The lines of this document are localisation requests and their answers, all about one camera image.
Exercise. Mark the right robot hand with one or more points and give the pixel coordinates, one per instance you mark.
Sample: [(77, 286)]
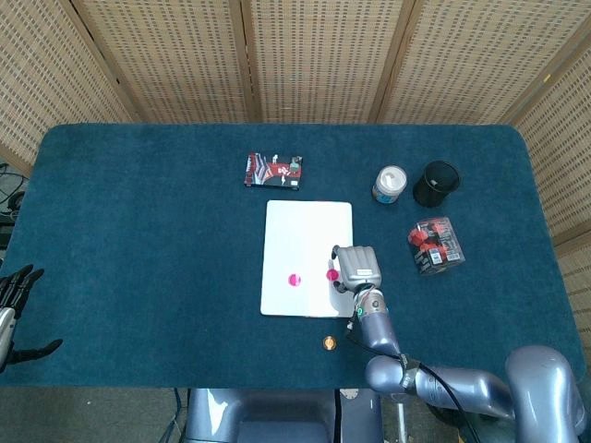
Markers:
[(360, 265)]

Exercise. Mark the red black card box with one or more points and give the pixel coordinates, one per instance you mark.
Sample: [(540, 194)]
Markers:
[(268, 173)]

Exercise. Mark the jar with white lid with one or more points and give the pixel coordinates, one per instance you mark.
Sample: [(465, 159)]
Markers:
[(390, 184)]

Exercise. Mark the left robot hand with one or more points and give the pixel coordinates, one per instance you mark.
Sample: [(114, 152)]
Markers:
[(7, 327)]

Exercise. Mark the orange round token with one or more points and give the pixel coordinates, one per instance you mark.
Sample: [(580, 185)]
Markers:
[(329, 342)]

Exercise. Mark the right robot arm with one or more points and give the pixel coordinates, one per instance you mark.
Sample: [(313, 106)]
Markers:
[(376, 330)]

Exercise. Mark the clear box of red capsules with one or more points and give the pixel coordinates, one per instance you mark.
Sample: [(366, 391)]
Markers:
[(436, 247)]

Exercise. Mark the blue table cloth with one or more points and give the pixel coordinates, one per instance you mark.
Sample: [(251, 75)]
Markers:
[(138, 254)]

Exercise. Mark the white rectangular board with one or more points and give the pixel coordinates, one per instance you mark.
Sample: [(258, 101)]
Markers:
[(307, 240)]

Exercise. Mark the grey blue robot torso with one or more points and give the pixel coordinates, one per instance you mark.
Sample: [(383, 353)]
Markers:
[(277, 415)]

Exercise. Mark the metal table leg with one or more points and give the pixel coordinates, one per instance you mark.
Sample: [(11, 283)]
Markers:
[(401, 420)]

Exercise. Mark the black mesh pen holder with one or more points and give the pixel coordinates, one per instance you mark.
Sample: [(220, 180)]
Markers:
[(434, 187)]

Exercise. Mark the pink round token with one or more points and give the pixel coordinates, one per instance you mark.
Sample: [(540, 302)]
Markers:
[(295, 280), (331, 275)]

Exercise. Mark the woven bamboo screen panel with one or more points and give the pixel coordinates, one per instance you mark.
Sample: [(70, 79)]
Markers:
[(461, 60), (323, 60), (37, 83), (563, 138), (175, 60)]

